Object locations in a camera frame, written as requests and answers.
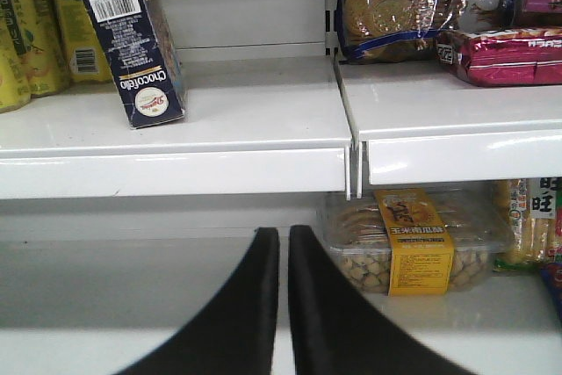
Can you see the blue biscuit bag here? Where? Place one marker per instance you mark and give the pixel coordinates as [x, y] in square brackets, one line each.
[412, 2]

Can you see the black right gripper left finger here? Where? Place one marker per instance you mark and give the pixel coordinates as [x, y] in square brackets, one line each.
[234, 332]

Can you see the dark blue cookie box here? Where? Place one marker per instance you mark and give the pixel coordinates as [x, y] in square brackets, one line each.
[135, 38]

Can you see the white store shelving unit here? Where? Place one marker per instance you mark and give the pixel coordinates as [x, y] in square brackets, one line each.
[112, 239]

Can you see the magenta wafer pack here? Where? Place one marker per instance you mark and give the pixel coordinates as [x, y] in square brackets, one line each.
[510, 57]

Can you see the yellow pear drink bottle right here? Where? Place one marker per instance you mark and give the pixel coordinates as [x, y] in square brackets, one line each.
[32, 61]

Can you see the clear cookie tub yellow label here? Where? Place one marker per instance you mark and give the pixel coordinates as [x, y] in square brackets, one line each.
[414, 241]

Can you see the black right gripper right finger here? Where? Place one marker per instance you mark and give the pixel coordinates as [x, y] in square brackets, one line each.
[335, 330]

